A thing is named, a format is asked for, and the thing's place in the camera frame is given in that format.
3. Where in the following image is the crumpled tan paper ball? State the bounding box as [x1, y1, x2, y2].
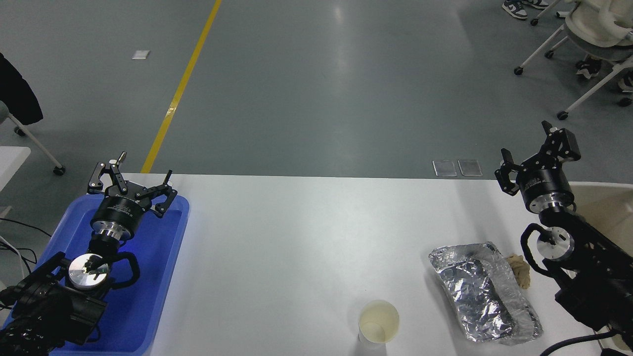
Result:
[504, 254, 532, 289]

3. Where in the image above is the small white table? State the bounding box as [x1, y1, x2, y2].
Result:
[0, 147, 31, 193]

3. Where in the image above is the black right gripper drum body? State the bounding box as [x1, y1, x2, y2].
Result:
[516, 166, 575, 206]

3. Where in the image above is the grey chair with castors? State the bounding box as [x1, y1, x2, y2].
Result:
[0, 100, 66, 176]

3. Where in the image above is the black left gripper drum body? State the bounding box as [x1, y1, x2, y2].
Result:
[90, 193, 149, 234]

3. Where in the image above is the thin black cable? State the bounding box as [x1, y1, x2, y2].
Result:
[0, 218, 52, 239]

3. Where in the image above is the white paper cup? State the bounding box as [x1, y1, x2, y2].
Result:
[358, 300, 400, 345]

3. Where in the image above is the white office chair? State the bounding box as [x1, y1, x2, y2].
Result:
[514, 0, 633, 121]

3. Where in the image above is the blue plastic tray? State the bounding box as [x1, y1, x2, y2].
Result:
[0, 194, 191, 356]

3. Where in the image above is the white chair base leg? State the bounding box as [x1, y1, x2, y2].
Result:
[530, 0, 567, 26]

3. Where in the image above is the large pale bin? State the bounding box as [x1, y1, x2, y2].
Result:
[566, 182, 633, 356]

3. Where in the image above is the crumpled silver foil tray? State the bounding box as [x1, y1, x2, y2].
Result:
[428, 241, 543, 344]

